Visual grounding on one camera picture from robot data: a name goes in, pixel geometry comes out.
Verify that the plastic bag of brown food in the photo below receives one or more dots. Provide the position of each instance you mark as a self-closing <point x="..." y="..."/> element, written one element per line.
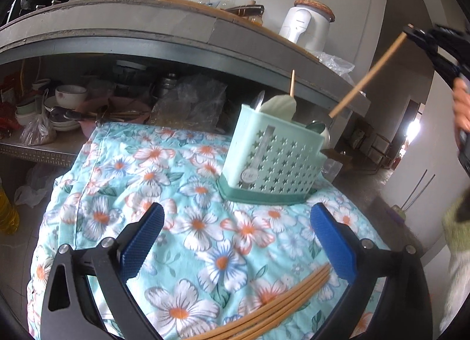
<point x="38" y="132"/>

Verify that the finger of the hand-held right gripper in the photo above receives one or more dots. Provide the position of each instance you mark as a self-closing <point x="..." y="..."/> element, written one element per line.
<point x="418" y="34"/>
<point x="446" y="61"/>

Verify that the orange sauce bottle red cap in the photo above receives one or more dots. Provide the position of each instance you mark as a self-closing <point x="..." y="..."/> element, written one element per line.
<point x="257" y="21"/>

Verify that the person's right hand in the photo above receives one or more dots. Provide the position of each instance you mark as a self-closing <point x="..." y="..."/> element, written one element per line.
<point x="462" y="105"/>

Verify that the pink plastic basin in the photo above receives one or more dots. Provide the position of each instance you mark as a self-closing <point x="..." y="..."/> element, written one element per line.
<point x="121" y="105"/>

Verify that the small clear floor bag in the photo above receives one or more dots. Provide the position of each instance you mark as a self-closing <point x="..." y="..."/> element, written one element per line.
<point x="332" y="171"/>

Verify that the white kitchen appliance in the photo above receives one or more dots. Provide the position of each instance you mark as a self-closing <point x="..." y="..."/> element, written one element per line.
<point x="304" y="27"/>

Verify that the red snack packet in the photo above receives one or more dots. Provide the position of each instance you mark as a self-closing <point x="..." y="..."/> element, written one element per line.
<point x="7" y="105"/>

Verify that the large clear plastic bag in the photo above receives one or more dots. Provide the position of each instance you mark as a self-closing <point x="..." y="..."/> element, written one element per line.
<point x="191" y="101"/>

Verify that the wooden chopstick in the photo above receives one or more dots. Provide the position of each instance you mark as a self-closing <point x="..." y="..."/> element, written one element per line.
<point x="293" y="296"/>
<point x="293" y="301"/>
<point x="292" y="84"/>
<point x="293" y="292"/>
<point x="293" y="287"/>
<point x="367" y="77"/>

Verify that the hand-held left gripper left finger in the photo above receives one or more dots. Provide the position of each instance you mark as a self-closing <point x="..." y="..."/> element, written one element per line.
<point x="143" y="240"/>

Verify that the white plastic floor bag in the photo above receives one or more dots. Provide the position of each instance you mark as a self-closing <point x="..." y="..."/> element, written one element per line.
<point x="35" y="189"/>

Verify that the grey concrete kitchen counter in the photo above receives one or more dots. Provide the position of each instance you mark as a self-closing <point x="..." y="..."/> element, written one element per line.
<point x="147" y="31"/>

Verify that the white ceramic spoon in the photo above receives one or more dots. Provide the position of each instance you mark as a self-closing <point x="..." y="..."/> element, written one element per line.
<point x="325" y="138"/>

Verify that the white floral ceramic bowl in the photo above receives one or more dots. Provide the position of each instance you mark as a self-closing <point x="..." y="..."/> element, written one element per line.
<point x="71" y="95"/>

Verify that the small green bowl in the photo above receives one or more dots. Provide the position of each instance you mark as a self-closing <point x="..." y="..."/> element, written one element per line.
<point x="25" y="108"/>

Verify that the green plastic utensil holder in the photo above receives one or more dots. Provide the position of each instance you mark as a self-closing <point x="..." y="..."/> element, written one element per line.
<point x="279" y="163"/>

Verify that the steel soup spoon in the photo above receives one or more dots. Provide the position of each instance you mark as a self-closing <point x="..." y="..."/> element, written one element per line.
<point x="316" y="127"/>

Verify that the stack of white dishes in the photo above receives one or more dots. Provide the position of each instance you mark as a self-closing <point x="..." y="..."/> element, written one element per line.
<point x="64" y="123"/>

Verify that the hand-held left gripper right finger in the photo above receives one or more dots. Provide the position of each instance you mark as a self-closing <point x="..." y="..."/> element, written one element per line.
<point x="336" y="244"/>

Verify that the cardboard box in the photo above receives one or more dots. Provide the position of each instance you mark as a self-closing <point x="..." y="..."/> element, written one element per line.
<point x="337" y="158"/>

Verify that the white rice paddle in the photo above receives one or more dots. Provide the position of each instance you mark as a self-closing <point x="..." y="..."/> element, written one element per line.
<point x="279" y="106"/>

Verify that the yellow cooking oil bottle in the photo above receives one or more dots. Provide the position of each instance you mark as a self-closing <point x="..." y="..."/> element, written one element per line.
<point x="7" y="211"/>

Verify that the clear crumpled plastic bag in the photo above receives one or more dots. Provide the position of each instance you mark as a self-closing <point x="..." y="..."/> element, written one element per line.
<point x="336" y="64"/>

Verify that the small steel jar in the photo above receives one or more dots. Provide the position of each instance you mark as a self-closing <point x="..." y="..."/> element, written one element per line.
<point x="169" y="84"/>

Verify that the floral blue blanket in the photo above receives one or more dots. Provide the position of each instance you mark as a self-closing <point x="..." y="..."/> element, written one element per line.
<point x="202" y="222"/>

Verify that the stacked steel pots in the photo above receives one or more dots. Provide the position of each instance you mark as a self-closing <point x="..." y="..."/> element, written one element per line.
<point x="128" y="75"/>

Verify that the woven round trivet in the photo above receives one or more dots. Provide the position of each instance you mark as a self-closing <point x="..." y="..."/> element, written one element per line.
<point x="315" y="5"/>

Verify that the dark steel ladle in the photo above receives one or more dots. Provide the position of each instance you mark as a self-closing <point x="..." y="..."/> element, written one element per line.
<point x="73" y="114"/>

